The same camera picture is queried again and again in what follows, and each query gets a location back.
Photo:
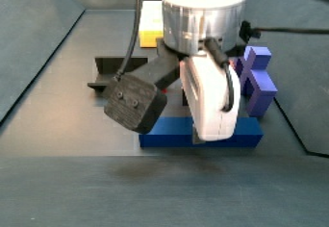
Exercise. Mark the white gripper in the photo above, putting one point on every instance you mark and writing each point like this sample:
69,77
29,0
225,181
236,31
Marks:
205,87

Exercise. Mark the blue long block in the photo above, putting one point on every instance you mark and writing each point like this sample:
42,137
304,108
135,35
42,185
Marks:
173,132

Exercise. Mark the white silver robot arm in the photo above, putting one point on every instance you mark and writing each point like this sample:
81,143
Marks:
201,30

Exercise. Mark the yellow slotted board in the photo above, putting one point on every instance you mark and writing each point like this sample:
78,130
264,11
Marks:
152,24

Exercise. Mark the purple cross-shaped block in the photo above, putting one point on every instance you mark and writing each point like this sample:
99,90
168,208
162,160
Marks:
257,85

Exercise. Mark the black angle bracket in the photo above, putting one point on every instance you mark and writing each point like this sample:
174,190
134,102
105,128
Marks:
107,66

